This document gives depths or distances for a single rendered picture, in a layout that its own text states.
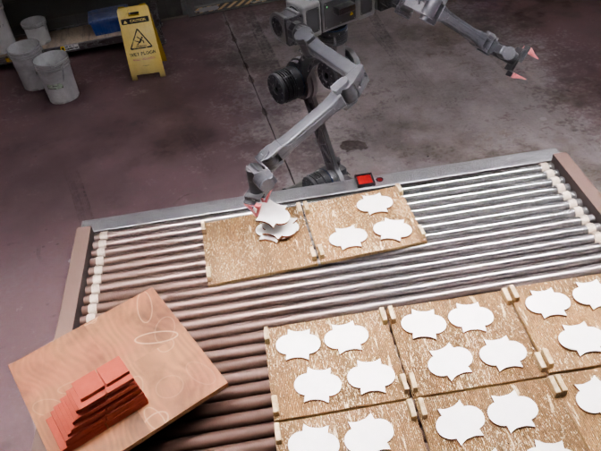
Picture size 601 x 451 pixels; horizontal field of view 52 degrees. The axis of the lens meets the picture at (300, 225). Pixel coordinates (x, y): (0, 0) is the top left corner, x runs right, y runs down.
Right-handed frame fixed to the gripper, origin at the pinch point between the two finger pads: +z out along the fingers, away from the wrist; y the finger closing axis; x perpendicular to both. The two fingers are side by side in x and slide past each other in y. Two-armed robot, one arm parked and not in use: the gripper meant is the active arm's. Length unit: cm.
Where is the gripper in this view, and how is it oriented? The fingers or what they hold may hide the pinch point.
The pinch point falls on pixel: (260, 208)
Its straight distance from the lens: 237.1
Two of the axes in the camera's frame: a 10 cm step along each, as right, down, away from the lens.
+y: 3.8, -6.5, 6.6
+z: 0.9, 7.4, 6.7
